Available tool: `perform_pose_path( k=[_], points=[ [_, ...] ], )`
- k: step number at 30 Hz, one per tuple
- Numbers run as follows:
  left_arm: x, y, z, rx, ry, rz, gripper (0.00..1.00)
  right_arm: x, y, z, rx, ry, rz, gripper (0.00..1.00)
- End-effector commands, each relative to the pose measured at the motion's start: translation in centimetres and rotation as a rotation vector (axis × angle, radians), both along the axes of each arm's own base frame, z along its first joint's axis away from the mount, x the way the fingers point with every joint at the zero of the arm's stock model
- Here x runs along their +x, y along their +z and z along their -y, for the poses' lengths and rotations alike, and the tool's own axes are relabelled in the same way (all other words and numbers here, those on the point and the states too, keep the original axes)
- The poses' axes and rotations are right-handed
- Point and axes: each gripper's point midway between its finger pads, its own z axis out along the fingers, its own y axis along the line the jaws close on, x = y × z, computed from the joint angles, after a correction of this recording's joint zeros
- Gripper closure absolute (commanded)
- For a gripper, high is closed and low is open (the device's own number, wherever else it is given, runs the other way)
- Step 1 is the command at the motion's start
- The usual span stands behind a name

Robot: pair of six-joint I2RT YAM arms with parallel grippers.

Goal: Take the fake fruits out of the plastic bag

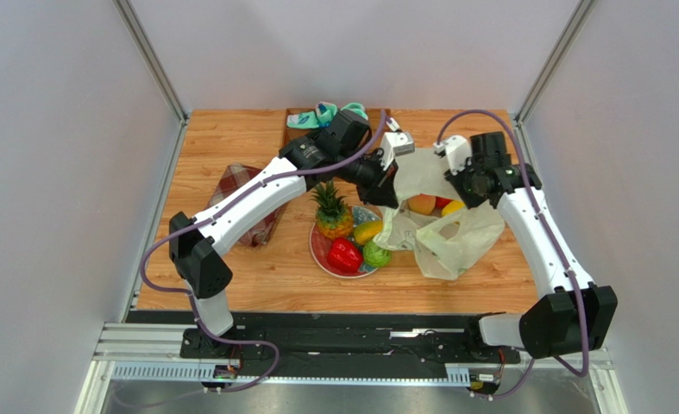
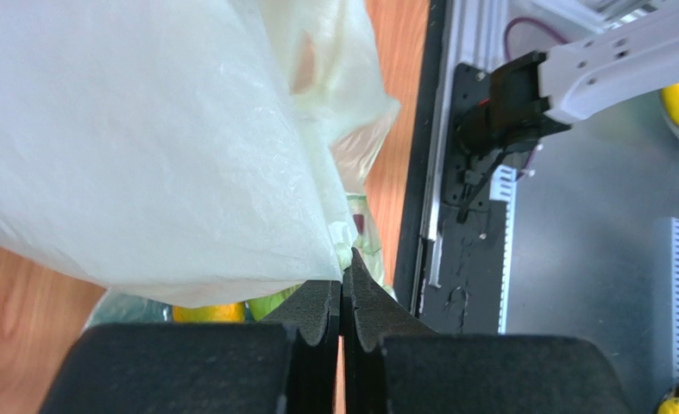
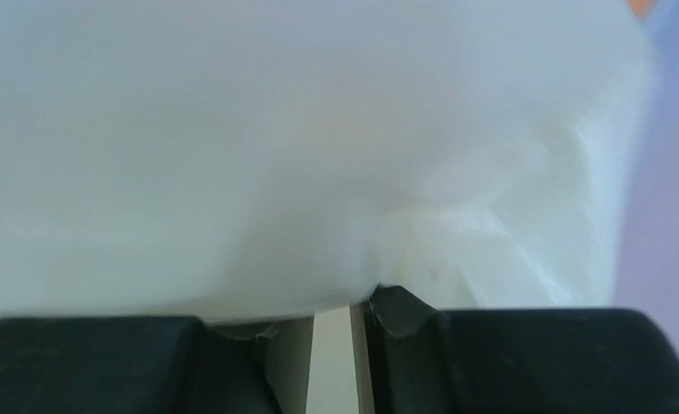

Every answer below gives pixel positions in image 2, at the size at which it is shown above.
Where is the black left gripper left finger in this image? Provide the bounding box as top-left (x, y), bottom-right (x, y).
top-left (41, 281), bottom-right (341, 413)

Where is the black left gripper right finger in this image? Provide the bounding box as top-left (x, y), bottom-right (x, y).
top-left (341, 254), bottom-right (630, 413)

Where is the yellow fake mango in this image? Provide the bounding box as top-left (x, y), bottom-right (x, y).
top-left (172, 303), bottom-right (247, 323)

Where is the translucent white plastic bag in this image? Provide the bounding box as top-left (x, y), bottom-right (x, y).
top-left (0, 1), bottom-right (399, 307)

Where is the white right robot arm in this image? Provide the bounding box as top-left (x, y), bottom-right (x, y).
top-left (454, 3), bottom-right (679, 164)

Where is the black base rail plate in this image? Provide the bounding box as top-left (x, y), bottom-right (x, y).
top-left (394, 1), bottom-right (508, 335)

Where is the white slotted cable duct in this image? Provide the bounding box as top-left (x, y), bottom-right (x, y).
top-left (490, 165), bottom-right (518, 335)

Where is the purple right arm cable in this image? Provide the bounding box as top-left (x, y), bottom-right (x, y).
top-left (502, 16), bottom-right (573, 65)

